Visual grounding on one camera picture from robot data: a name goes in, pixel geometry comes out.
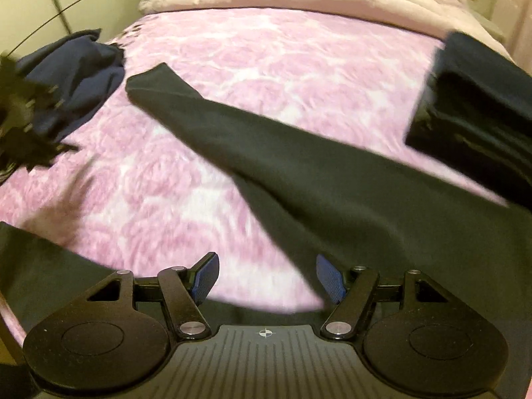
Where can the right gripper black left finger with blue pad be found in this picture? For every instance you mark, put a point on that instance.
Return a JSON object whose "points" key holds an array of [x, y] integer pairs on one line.
{"points": [[121, 331]]}

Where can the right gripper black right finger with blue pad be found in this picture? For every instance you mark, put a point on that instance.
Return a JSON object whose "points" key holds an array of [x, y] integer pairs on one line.
{"points": [[412, 335]]}

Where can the dark green garment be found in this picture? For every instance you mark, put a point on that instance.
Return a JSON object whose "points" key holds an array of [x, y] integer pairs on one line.
{"points": [[317, 197]]}

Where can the folded dark clothes stack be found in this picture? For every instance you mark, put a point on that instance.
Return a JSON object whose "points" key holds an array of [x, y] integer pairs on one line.
{"points": [[474, 115]]}

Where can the navy blue crumpled garment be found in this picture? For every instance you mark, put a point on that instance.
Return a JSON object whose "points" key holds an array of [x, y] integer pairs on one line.
{"points": [[84, 74]]}

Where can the pink floral bed blanket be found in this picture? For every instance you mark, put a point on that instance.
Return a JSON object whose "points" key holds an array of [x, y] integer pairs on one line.
{"points": [[135, 197]]}

